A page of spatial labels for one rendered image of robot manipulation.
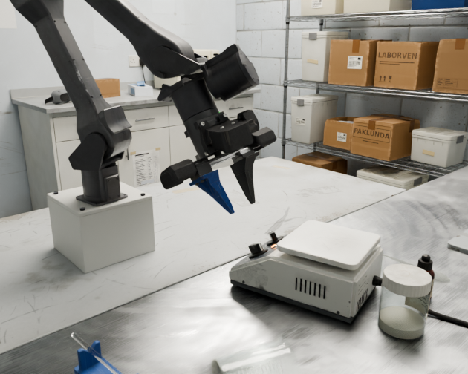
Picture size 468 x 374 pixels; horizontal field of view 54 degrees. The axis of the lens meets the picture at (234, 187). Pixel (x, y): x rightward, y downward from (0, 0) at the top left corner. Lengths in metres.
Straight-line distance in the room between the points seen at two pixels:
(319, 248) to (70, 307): 0.36
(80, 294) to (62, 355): 0.14
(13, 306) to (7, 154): 2.75
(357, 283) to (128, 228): 0.40
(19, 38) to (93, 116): 2.69
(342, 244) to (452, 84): 2.19
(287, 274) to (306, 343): 0.10
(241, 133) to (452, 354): 0.38
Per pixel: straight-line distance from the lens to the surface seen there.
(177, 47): 0.69
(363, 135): 3.03
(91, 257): 0.80
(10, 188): 3.51
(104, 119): 0.75
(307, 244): 0.67
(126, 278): 0.77
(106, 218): 0.78
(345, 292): 0.64
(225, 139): 0.62
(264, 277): 0.69
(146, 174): 3.24
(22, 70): 3.43
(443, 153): 2.90
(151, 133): 3.20
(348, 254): 0.65
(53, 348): 0.64
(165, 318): 0.66
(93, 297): 0.73
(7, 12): 3.42
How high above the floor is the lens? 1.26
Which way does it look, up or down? 18 degrees down
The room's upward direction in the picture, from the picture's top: straight up
